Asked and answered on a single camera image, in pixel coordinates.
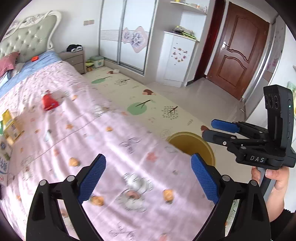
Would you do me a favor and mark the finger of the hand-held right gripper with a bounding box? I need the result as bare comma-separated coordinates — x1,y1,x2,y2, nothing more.
202,130,266,154
211,119,269,140

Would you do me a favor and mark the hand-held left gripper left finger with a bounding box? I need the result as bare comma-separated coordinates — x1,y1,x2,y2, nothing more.
26,153,107,241

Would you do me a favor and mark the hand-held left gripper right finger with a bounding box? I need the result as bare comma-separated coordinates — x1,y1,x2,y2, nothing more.
191,153,271,241

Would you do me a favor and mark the yellow round bin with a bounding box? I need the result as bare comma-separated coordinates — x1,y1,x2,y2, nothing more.
166,132,216,167

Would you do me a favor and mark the large red snack bag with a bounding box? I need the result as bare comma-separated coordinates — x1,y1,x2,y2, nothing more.
42,90,59,111

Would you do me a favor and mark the person's right hand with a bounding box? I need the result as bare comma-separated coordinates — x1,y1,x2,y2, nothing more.
252,166,290,223

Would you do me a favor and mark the pink printed blanket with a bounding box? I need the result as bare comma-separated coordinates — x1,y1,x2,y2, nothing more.
0,61,215,241

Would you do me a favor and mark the brown wooden door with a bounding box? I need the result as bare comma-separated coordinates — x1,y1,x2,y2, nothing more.
206,1,270,100

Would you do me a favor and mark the white cabinet with stickers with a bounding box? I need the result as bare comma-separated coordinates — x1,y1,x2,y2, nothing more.
155,31,200,88

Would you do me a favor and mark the blue and white packet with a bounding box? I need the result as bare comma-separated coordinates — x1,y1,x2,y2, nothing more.
0,137,13,186

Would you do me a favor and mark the cream tree-print play mat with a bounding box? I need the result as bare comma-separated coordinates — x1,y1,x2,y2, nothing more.
82,65,216,145

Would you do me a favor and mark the yellow carton box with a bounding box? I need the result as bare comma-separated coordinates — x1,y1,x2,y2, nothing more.
1,109,25,143

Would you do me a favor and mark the stack of clothes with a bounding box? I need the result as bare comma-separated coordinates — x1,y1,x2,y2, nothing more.
172,26,197,39

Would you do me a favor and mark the green storage box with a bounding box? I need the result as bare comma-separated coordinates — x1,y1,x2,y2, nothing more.
90,56,105,68

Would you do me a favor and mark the grey nightstand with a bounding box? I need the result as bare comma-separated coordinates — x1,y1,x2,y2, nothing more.
59,50,85,75

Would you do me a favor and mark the white corner shelf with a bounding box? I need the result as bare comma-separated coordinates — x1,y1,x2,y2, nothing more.
170,0,208,16

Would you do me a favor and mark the blue bed sheet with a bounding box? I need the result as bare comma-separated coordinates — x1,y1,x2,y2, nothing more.
0,51,63,98

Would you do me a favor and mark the black clothing pile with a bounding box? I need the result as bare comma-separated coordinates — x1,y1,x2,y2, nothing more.
67,44,83,53

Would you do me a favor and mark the white floral sliding wardrobe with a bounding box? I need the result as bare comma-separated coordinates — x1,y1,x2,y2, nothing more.
99,0,160,75

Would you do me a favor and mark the pink pillow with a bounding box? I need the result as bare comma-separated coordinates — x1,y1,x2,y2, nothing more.
0,51,21,77

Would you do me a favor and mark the green tufted headboard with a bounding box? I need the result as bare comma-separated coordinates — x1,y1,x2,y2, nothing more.
0,10,62,64

